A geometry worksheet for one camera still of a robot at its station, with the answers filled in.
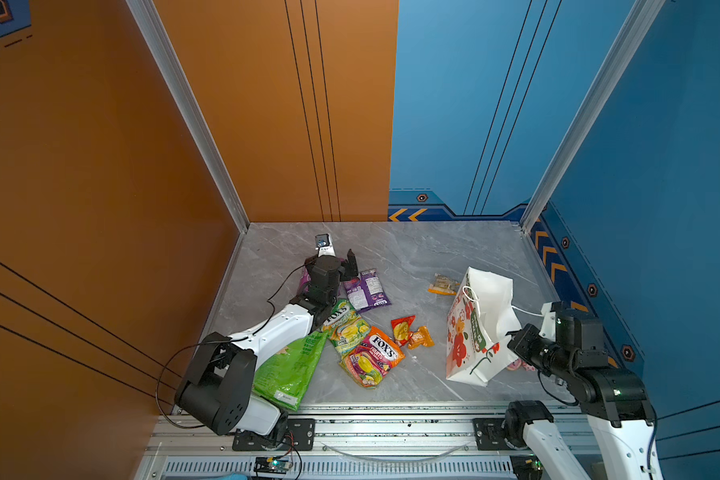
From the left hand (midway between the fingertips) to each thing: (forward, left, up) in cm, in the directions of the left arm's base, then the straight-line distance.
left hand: (337, 250), depth 86 cm
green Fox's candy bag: (-16, -2, -17) cm, 24 cm away
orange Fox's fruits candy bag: (-25, -11, -17) cm, 32 cm away
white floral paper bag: (-24, -35, +5) cm, 42 cm away
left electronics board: (-50, +13, -21) cm, 56 cm away
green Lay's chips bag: (-29, +14, -19) cm, 38 cm away
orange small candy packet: (-18, -25, -18) cm, 36 cm away
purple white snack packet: (-3, -9, -17) cm, 19 cm away
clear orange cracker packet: (0, -34, -17) cm, 38 cm away
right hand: (-26, -40, +1) cm, 48 cm away
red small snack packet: (-16, -19, -17) cm, 30 cm away
